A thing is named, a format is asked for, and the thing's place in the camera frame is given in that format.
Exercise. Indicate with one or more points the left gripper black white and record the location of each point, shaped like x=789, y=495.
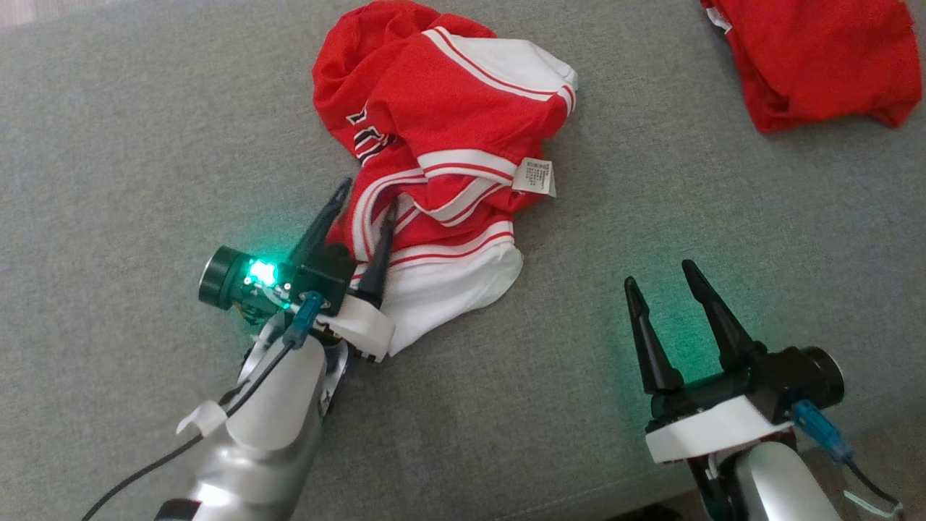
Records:
x=325, y=278

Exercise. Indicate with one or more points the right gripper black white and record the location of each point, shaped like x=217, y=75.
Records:
x=709, y=427

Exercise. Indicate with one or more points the red and white jersey garment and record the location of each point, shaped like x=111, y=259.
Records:
x=448, y=116

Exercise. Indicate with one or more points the right robot arm silver white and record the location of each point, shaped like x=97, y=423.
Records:
x=774, y=485

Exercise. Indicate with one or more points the plain red garment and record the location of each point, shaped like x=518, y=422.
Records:
x=817, y=58

